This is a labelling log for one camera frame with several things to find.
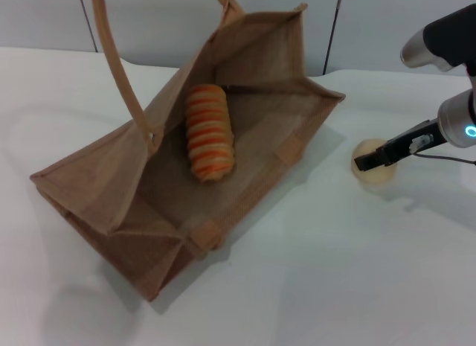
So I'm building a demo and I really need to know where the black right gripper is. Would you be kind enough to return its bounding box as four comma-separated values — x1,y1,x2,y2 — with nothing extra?
353,120,446,173

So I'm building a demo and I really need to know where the round beige egg yolk pastry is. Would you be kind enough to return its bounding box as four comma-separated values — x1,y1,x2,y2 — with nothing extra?
351,137,399,185

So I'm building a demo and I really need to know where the brown jute tote bag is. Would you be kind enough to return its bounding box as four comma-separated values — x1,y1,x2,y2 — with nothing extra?
29,0,347,303

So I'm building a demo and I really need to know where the orange striped bread loaf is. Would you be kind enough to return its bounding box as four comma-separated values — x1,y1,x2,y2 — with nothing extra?
184,84,236,183

